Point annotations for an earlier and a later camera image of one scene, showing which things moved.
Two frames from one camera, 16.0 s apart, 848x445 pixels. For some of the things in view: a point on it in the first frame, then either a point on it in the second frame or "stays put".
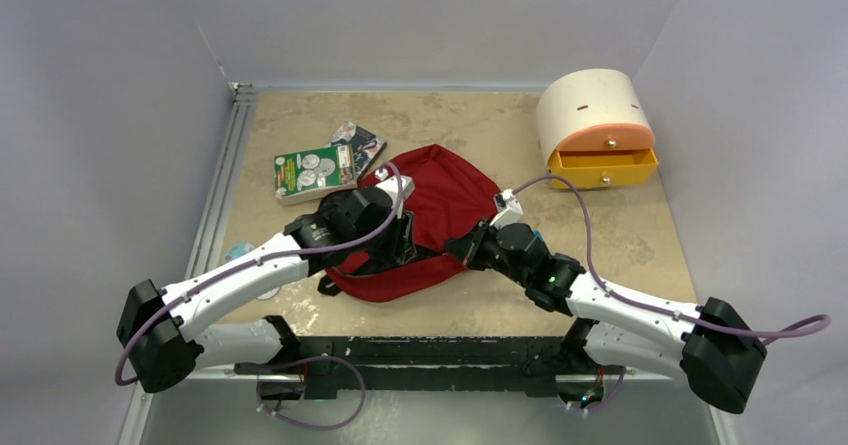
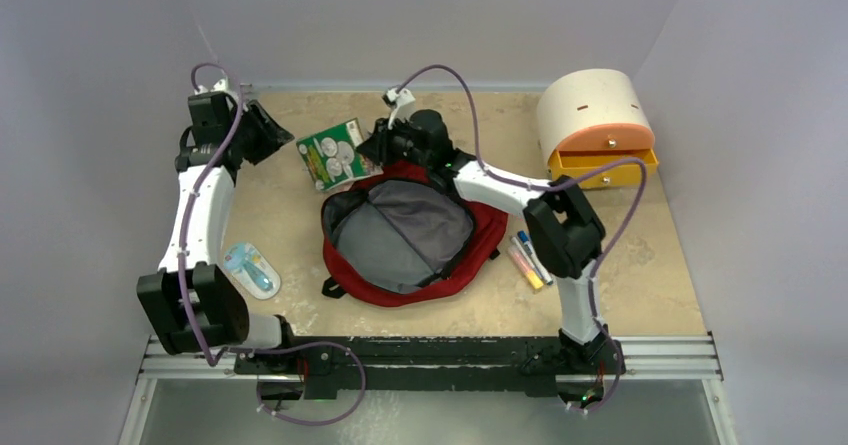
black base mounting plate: [430, 365] stays put
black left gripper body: [390, 247] to [236, 136]
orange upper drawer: [615, 136] stays put
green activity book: [307, 175] to [333, 159]
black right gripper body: [489, 256] to [397, 144]
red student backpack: [443, 200] stays put
